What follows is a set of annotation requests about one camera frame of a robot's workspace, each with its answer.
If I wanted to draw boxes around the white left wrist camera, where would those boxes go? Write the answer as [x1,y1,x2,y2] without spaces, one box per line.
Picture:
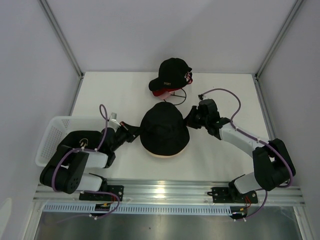
[108,112,121,130]

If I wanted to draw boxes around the red baseball cap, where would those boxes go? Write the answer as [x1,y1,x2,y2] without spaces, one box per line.
[148,72,193,100]

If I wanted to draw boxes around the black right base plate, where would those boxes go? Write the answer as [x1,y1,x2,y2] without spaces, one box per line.
[206,187,258,204]

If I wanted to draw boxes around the white plastic bin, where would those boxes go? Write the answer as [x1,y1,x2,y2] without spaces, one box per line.
[35,116,106,167]

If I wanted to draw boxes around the black sport baseball cap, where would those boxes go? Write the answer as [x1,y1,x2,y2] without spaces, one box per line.
[148,57,192,92]

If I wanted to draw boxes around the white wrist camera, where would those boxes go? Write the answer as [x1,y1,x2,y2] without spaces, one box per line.
[108,112,121,130]
[198,94,208,101]

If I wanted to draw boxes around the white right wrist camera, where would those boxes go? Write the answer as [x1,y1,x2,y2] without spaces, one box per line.
[198,94,208,101]

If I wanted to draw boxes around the beige black reversible bucket hat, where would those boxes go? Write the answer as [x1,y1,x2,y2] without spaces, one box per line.
[140,127,190,156]

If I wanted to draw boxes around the left aluminium frame post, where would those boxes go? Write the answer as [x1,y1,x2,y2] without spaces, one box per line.
[37,0,85,78]

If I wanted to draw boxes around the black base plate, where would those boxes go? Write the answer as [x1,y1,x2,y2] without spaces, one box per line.
[206,187,258,204]
[79,185,124,202]

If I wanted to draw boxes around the aluminium mounting rail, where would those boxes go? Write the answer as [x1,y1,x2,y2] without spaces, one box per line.
[32,177,307,207]

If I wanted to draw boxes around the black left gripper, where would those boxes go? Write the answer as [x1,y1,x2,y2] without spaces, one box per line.
[110,121,145,152]

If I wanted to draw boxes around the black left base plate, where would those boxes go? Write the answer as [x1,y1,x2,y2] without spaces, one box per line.
[79,185,124,202]

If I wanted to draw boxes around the black wire hat stand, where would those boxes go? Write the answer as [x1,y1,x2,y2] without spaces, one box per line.
[163,89,187,106]

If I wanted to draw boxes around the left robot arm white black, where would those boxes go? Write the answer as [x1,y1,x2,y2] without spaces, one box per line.
[39,121,142,201]

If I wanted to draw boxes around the aluminium frame post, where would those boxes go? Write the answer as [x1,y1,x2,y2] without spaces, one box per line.
[254,0,306,81]
[37,0,85,78]

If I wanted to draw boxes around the right aluminium frame post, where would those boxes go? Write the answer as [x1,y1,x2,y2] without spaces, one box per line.
[254,0,306,81]

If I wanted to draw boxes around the white slotted cable duct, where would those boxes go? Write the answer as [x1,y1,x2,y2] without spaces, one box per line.
[43,202,232,216]

